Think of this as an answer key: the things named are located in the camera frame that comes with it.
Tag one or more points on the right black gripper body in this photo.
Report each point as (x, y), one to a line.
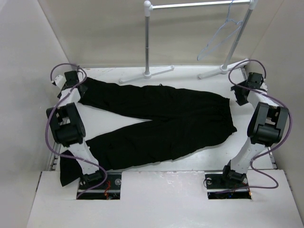
(242, 102)

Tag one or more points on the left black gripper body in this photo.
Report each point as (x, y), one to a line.
(84, 90)

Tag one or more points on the black trousers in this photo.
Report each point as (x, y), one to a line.
(174, 122)

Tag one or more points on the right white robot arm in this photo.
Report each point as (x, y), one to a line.
(233, 172)

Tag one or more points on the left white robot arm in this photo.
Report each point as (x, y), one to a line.
(77, 161)

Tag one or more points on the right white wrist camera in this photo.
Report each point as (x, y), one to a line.
(264, 87)

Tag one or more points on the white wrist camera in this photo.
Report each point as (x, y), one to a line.
(59, 81)
(264, 87)

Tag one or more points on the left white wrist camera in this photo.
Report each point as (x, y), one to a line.
(59, 81)

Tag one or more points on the light blue wire hanger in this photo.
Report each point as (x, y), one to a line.
(214, 43)

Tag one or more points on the right aluminium frame rail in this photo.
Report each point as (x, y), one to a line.
(270, 154)

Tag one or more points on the aluminium frame rail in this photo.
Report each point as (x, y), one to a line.
(54, 148)
(270, 154)

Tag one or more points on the left aluminium frame rail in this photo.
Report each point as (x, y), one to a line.
(54, 148)

